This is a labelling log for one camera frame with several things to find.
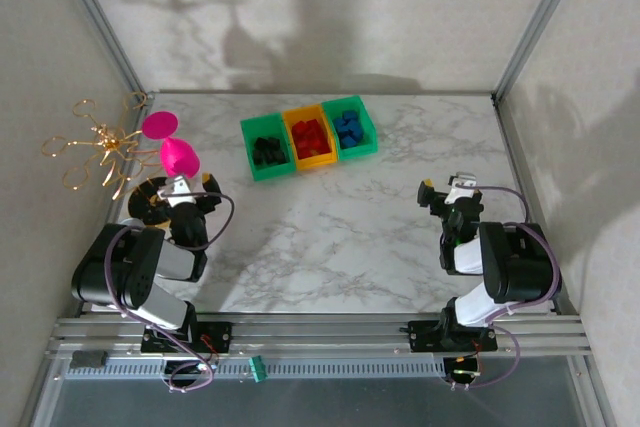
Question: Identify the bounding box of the aluminium frame post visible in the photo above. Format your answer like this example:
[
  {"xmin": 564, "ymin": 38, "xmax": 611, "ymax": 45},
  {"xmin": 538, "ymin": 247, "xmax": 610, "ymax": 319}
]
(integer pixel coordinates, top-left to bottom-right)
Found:
[
  {"xmin": 47, "ymin": 0, "xmax": 151, "ymax": 103},
  {"xmin": 491, "ymin": 0, "xmax": 594, "ymax": 104}
]

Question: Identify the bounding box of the aluminium side rail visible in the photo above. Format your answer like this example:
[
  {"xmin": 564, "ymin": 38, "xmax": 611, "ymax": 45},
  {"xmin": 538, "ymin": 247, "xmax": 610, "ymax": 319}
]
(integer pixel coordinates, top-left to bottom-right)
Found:
[
  {"xmin": 492, "ymin": 94, "xmax": 584, "ymax": 318},
  {"xmin": 74, "ymin": 94, "xmax": 156, "ymax": 318}
]

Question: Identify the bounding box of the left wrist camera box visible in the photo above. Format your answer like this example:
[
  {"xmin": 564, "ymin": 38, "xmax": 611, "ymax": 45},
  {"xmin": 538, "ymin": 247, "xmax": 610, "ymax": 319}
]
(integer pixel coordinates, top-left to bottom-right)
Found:
[{"xmin": 158, "ymin": 174, "xmax": 195, "ymax": 208}]

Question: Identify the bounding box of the green terminal connector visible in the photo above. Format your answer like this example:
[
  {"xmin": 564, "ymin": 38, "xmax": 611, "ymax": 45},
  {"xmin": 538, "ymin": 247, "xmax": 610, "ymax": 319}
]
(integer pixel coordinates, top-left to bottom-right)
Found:
[{"xmin": 248, "ymin": 355, "xmax": 269, "ymax": 383}]

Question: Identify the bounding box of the pink plastic goblet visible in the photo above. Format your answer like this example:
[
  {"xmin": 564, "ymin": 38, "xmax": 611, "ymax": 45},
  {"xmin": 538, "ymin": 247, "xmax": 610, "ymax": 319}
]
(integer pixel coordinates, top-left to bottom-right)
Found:
[{"xmin": 141, "ymin": 111, "xmax": 201, "ymax": 179}]

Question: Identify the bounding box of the grey slotted cable duct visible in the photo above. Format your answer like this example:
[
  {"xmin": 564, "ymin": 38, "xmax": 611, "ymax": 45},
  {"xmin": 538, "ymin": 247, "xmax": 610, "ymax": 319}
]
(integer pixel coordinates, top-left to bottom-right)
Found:
[{"xmin": 64, "ymin": 356, "xmax": 449, "ymax": 381}]

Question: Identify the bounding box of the black and gold round base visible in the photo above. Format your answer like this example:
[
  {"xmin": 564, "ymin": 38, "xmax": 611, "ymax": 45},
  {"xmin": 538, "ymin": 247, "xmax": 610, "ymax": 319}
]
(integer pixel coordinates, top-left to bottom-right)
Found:
[{"xmin": 124, "ymin": 176, "xmax": 171, "ymax": 227}]

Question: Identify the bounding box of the grey foam block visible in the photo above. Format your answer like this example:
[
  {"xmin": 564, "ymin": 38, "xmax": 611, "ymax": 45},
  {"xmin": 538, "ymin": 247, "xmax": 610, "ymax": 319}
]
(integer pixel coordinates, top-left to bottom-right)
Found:
[{"xmin": 71, "ymin": 349, "xmax": 108, "ymax": 369}]

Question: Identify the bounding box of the gold wire glass holder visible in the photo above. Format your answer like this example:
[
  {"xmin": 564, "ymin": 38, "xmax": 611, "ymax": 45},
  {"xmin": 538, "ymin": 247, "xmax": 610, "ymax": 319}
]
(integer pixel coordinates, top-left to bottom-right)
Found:
[{"xmin": 41, "ymin": 91, "xmax": 161, "ymax": 201}]

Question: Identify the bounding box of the aluminium frame leg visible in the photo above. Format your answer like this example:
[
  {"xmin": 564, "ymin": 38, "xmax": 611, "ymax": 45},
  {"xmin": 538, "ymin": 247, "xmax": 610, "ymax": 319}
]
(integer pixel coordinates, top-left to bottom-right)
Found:
[
  {"xmin": 17, "ymin": 356, "xmax": 66, "ymax": 427},
  {"xmin": 567, "ymin": 355, "xmax": 619, "ymax": 427}
]

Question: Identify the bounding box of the yellow plastic bin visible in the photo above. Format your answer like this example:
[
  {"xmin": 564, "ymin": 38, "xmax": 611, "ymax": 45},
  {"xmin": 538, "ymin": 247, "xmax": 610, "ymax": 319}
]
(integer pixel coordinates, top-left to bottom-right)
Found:
[{"xmin": 281, "ymin": 104, "xmax": 339, "ymax": 173}]

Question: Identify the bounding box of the green plastic bin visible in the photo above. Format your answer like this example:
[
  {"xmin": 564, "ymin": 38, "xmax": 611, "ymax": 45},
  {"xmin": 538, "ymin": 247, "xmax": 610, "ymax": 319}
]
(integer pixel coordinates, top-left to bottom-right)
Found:
[
  {"xmin": 239, "ymin": 112, "xmax": 295, "ymax": 183},
  {"xmin": 321, "ymin": 95, "xmax": 380, "ymax": 163}
]

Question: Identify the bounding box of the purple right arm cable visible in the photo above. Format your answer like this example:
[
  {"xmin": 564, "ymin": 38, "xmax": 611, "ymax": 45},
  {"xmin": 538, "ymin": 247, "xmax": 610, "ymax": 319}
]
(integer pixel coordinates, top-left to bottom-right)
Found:
[{"xmin": 447, "ymin": 185, "xmax": 562, "ymax": 391}]

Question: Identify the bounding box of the aluminium mounting rail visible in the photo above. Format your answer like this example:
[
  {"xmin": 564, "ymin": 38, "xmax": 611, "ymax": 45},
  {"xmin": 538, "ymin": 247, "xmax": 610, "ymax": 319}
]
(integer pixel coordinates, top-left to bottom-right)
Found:
[{"xmin": 45, "ymin": 314, "xmax": 594, "ymax": 359}]

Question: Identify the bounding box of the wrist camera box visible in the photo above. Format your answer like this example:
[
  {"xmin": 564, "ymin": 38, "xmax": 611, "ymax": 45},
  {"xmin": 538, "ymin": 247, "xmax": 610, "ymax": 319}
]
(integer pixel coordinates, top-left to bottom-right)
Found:
[
  {"xmin": 158, "ymin": 174, "xmax": 195, "ymax": 208},
  {"xmin": 447, "ymin": 172, "xmax": 477, "ymax": 203}
]

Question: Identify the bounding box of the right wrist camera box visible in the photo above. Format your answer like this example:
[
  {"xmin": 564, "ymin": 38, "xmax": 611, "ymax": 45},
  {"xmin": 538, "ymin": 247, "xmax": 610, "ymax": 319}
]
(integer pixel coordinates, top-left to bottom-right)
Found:
[{"xmin": 447, "ymin": 172, "xmax": 477, "ymax": 203}]

